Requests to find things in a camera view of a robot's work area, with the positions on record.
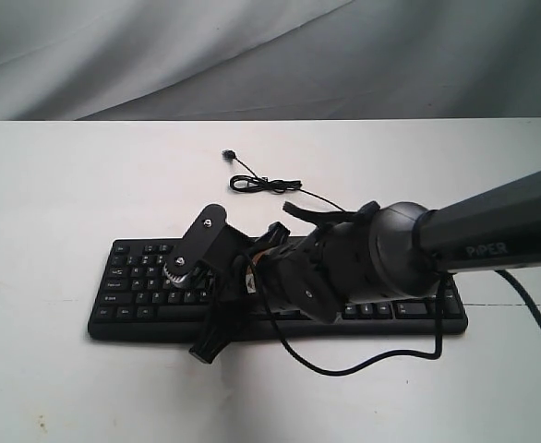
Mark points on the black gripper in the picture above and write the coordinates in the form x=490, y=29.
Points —
x=246, y=282

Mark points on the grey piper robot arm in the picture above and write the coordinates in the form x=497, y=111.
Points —
x=394, y=253

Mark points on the black acer keyboard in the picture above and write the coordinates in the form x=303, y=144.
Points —
x=136, y=302

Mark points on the grey backdrop cloth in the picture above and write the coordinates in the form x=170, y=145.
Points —
x=269, y=60

